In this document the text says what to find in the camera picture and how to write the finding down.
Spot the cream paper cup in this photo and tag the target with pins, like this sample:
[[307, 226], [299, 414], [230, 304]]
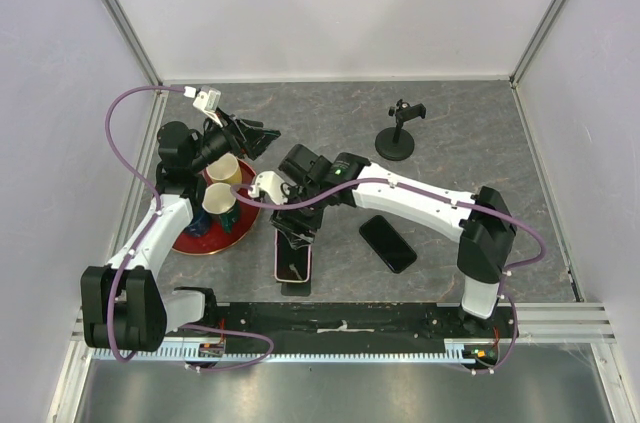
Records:
[[218, 199]]

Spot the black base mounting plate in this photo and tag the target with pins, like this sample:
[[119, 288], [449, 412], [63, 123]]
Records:
[[431, 320]]

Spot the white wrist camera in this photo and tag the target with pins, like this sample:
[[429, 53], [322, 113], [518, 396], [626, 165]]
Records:
[[271, 184], [205, 100]]

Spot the slotted cable duct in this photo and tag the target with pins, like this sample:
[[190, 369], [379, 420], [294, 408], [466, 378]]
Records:
[[194, 352]]

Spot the black smartphone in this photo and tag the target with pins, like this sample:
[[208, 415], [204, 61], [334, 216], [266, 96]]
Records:
[[388, 244]]

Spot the green mug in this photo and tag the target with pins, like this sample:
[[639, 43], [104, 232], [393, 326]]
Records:
[[229, 218]]

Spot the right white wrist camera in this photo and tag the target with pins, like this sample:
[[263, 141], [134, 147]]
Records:
[[271, 184]]

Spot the yellow cup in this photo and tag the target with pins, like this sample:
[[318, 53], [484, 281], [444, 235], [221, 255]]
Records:
[[225, 170]]

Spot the black round-base phone holder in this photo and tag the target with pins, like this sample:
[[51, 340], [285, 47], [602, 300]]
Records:
[[395, 143]]

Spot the red round tray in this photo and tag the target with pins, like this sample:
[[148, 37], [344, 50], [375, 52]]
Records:
[[216, 240]]

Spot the blue mug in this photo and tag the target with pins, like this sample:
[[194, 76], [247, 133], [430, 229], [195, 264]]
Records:
[[199, 225]]

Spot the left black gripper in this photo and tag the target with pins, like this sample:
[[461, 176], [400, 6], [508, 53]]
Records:
[[254, 143]]

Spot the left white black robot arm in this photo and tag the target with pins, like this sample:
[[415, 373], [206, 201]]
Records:
[[130, 275]]

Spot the black folding phone stand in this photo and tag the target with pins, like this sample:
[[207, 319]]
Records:
[[296, 289]]

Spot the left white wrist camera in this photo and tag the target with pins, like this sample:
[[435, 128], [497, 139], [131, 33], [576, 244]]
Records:
[[205, 100]]

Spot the right aluminium frame post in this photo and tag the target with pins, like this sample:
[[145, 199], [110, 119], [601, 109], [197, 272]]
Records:
[[540, 34]]

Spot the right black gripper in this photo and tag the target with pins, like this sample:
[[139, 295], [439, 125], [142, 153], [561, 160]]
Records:
[[286, 219]]

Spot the aluminium frame post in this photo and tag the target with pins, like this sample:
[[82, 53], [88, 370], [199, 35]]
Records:
[[540, 34], [131, 39]]

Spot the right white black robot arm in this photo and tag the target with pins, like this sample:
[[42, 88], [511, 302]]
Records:
[[479, 223]]

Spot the pink-case smartphone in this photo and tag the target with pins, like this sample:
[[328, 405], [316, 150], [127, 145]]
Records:
[[291, 266]]

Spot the left aluminium frame post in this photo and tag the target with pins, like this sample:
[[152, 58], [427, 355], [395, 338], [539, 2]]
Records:
[[131, 39]]

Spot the front aluminium rail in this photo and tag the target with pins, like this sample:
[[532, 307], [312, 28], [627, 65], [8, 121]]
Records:
[[565, 320]]

